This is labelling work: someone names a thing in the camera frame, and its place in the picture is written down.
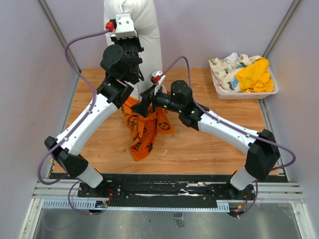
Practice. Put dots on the white slotted cable duct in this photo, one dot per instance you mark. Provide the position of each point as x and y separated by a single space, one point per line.
98 205

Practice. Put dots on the orange monogram pillowcase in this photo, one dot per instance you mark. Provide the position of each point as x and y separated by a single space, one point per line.
144 131

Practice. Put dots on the white plastic bin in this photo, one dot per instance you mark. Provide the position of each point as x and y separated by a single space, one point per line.
242 95

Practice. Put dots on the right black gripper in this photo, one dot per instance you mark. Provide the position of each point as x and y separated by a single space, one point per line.
141 107

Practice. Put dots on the white patterned cloth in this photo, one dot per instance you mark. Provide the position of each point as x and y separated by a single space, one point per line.
225 70

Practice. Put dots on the yellow cloth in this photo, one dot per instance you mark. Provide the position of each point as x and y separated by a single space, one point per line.
255 78

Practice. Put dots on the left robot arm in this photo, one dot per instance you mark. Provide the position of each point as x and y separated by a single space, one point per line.
66 147

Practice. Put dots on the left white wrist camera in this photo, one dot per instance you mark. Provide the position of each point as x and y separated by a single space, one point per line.
121 27

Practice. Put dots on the aluminium frame post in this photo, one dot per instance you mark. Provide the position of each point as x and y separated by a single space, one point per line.
283 24
56 30

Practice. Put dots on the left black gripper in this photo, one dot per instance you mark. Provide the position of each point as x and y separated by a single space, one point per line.
136 40

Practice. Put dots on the right aluminium frame post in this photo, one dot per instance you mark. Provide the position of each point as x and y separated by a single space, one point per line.
283 24

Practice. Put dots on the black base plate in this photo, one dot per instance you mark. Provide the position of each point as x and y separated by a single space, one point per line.
166 190

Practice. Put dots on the white pillow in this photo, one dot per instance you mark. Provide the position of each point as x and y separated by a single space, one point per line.
143 14

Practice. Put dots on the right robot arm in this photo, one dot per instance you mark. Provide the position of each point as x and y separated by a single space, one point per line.
260 148

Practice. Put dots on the left aluminium frame post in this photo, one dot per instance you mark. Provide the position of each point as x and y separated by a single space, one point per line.
56 30

